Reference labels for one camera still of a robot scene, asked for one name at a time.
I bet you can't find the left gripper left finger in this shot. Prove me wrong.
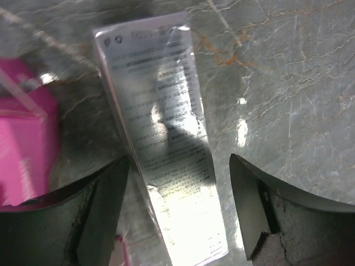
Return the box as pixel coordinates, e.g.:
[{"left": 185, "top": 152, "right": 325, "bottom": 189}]
[{"left": 1, "top": 157, "right": 129, "bottom": 265}]

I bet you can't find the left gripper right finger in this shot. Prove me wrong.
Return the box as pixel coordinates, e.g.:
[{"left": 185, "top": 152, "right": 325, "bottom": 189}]
[{"left": 229, "top": 154, "right": 354, "bottom": 265}]

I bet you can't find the silver toothpaste box small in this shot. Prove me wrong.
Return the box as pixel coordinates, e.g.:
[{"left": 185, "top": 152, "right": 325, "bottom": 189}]
[{"left": 92, "top": 12, "right": 228, "bottom": 265}]

